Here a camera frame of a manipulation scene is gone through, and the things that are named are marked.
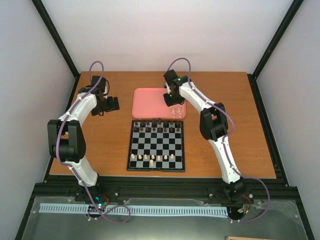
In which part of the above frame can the black white chess board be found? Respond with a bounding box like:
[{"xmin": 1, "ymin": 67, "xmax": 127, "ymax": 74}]
[{"xmin": 126, "ymin": 119, "xmax": 186, "ymax": 173}]

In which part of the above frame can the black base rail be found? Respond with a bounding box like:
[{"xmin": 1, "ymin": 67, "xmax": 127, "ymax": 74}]
[{"xmin": 31, "ymin": 175, "xmax": 302, "ymax": 206}]

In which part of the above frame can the black aluminium frame post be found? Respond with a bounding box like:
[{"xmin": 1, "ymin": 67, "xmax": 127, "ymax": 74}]
[{"xmin": 31, "ymin": 0, "xmax": 80, "ymax": 78}]

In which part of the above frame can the light blue cable duct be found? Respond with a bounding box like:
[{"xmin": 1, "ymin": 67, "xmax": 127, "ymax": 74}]
[{"xmin": 38, "ymin": 203, "xmax": 228, "ymax": 218}]

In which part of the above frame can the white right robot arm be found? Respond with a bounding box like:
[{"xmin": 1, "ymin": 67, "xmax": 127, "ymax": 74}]
[{"xmin": 163, "ymin": 69, "xmax": 245, "ymax": 202}]

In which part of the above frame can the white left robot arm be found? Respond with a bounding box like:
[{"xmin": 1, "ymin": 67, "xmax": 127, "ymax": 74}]
[{"xmin": 47, "ymin": 75, "xmax": 120, "ymax": 202}]

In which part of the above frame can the white chess king piece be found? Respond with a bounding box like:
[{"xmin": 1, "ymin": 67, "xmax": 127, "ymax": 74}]
[{"xmin": 149, "ymin": 159, "xmax": 154, "ymax": 167}]

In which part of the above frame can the pink plastic tray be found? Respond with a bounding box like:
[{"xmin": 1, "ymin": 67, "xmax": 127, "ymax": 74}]
[{"xmin": 132, "ymin": 88, "xmax": 187, "ymax": 119}]

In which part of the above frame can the black right frame post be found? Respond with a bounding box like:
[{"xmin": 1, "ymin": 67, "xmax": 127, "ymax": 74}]
[{"xmin": 251, "ymin": 0, "xmax": 305, "ymax": 78}]

